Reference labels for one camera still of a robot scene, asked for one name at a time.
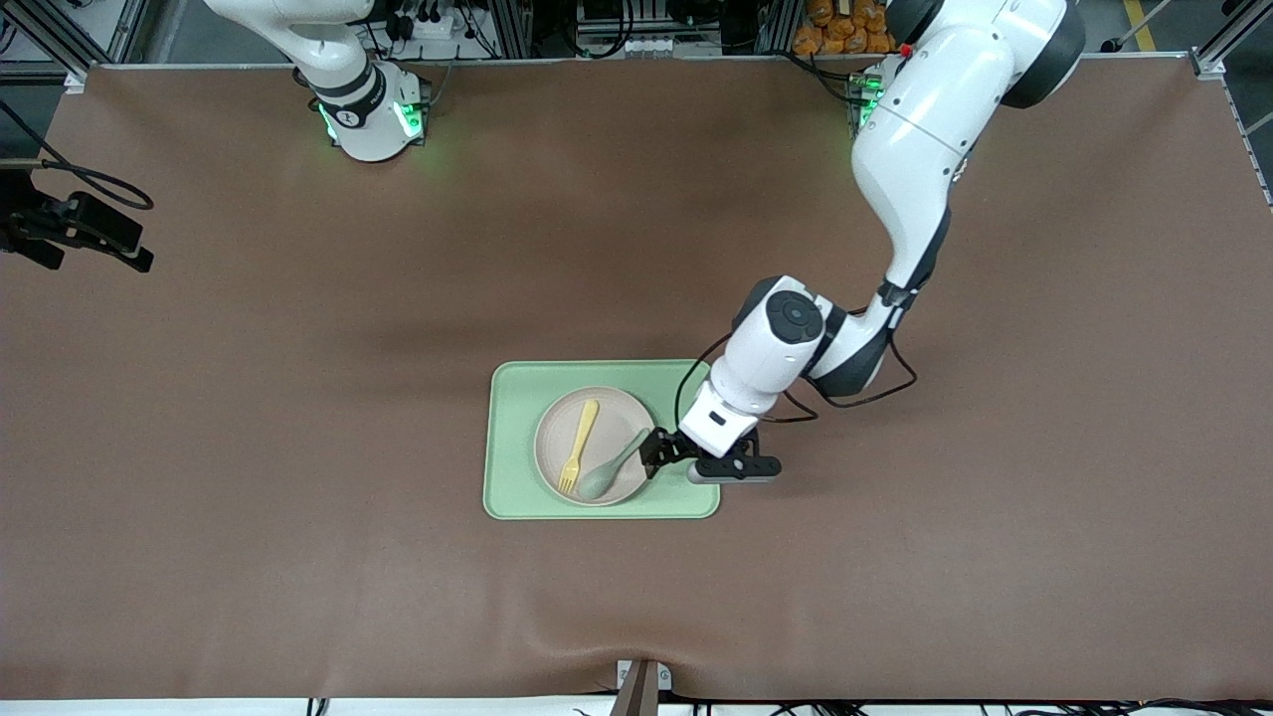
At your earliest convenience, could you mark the round beige plate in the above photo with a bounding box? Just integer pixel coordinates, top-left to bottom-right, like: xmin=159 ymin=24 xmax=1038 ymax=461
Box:
xmin=534 ymin=386 xmax=659 ymax=509

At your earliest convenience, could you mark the yellow plastic fork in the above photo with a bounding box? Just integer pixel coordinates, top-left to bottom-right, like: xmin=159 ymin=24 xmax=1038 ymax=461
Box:
xmin=558 ymin=399 xmax=602 ymax=496

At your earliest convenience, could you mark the green plastic spoon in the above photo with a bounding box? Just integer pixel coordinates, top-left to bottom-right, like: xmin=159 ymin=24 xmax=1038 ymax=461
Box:
xmin=578 ymin=428 xmax=652 ymax=502

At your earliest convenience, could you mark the light green rectangular tray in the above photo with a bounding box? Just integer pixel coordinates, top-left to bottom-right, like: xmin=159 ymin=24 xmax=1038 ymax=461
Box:
xmin=482 ymin=359 xmax=721 ymax=521

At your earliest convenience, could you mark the brown table mat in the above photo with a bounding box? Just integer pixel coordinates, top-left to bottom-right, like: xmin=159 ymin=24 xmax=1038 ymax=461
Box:
xmin=0 ymin=55 xmax=1273 ymax=703

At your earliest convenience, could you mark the white terminal block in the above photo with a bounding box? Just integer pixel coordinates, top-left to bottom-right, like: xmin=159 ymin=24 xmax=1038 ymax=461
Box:
xmin=580 ymin=35 xmax=677 ymax=59

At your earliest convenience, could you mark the white power strip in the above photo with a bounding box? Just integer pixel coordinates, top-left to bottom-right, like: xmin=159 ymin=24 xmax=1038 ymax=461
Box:
xmin=393 ymin=8 xmax=460 ymax=41

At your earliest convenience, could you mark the orange packets pile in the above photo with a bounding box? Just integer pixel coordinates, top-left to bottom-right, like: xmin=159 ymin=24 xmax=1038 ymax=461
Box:
xmin=793 ymin=0 xmax=901 ymax=57

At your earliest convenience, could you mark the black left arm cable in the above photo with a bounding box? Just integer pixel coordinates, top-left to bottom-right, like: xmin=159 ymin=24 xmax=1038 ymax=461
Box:
xmin=674 ymin=333 xmax=918 ymax=431

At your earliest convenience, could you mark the aluminium frame profile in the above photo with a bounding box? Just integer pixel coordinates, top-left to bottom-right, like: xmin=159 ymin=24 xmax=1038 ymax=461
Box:
xmin=0 ymin=0 xmax=95 ymax=92
xmin=1188 ymin=0 xmax=1273 ymax=210

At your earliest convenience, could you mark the grey metal bracket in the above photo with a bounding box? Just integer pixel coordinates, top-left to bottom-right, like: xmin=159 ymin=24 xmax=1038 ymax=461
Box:
xmin=615 ymin=658 xmax=673 ymax=716

